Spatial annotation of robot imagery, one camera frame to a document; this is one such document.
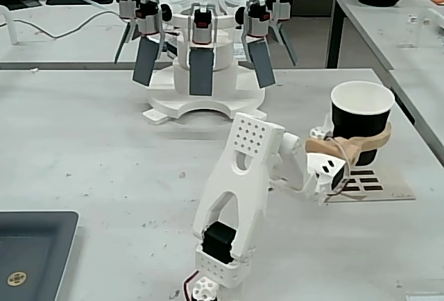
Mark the white and tan gripper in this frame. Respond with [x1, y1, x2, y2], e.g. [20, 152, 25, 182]
[304, 113, 393, 207]

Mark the black paper cup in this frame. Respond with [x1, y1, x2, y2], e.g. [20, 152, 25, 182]
[330, 81, 395, 167]

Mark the printed paper mat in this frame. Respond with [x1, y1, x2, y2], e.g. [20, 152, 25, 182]
[325, 167, 416, 204]

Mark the dark table leg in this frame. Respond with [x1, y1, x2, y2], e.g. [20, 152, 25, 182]
[325, 0, 348, 69]

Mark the grey dispenser flap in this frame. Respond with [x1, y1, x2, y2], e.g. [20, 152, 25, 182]
[131, 35, 159, 87]
[188, 46, 214, 96]
[248, 39, 277, 89]
[270, 23, 298, 67]
[113, 19, 135, 65]

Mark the white dispenser machine base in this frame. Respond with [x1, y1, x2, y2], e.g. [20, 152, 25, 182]
[142, 12, 268, 127]

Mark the grey plastic tray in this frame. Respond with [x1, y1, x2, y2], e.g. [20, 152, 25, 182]
[0, 210, 80, 301]

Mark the red black arm cable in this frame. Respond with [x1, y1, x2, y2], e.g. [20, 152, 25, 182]
[182, 271, 203, 301]

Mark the grey cable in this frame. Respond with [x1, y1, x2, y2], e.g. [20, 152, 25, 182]
[20, 4, 121, 40]

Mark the white bracket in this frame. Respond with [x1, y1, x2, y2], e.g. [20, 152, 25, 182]
[0, 4, 20, 45]

